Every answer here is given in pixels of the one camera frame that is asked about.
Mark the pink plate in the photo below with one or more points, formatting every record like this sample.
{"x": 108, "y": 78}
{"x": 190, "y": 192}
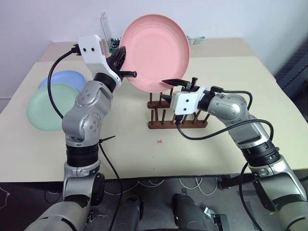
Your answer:
{"x": 156, "y": 50}

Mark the dark ribbed radiator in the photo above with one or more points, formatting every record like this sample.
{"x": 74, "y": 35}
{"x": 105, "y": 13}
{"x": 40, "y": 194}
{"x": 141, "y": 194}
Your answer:
{"x": 296, "y": 72}

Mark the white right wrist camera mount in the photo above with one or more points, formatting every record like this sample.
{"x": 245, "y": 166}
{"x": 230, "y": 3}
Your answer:
{"x": 186, "y": 101}

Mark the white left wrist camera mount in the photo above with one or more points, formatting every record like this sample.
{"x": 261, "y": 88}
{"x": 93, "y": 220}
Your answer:
{"x": 92, "y": 51}

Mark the wooden dish rack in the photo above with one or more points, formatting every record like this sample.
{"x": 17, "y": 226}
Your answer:
{"x": 168, "y": 125}

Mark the dark rounded shape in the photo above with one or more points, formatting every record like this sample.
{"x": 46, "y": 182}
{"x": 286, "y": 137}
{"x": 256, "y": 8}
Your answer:
{"x": 131, "y": 211}
{"x": 187, "y": 211}

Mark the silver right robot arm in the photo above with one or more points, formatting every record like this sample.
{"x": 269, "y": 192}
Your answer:
{"x": 243, "y": 115}

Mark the green plate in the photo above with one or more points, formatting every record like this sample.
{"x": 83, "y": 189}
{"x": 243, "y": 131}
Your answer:
{"x": 48, "y": 108}

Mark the clear acrylic stand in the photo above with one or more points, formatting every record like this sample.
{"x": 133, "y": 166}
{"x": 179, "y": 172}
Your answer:
{"x": 106, "y": 26}

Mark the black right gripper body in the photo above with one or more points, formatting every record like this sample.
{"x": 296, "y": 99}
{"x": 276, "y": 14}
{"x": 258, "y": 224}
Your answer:
{"x": 191, "y": 84}

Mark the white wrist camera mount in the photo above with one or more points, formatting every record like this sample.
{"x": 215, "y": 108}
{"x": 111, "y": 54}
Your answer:
{"x": 186, "y": 101}
{"x": 92, "y": 51}

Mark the black table leg bracket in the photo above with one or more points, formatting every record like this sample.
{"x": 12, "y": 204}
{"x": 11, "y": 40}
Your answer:
{"x": 232, "y": 181}

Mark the black metal floor bracket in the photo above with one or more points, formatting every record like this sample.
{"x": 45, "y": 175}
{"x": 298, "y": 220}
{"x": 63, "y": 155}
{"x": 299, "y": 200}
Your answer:
{"x": 217, "y": 219}

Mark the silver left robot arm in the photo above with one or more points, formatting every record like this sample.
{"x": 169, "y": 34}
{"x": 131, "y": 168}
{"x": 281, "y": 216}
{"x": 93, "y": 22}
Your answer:
{"x": 81, "y": 120}

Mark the teal plastic tool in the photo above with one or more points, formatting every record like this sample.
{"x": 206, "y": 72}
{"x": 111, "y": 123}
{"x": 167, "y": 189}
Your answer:
{"x": 196, "y": 39}

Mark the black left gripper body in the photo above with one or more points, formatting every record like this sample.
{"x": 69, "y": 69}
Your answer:
{"x": 117, "y": 59}

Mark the black zip tie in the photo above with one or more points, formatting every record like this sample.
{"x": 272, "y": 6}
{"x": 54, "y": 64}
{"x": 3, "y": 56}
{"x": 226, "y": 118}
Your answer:
{"x": 107, "y": 138}

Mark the blue plate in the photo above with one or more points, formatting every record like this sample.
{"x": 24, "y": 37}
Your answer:
{"x": 62, "y": 77}

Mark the green circuit board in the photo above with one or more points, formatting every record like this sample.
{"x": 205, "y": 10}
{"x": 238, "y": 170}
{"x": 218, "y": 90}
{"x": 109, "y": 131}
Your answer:
{"x": 114, "y": 44}

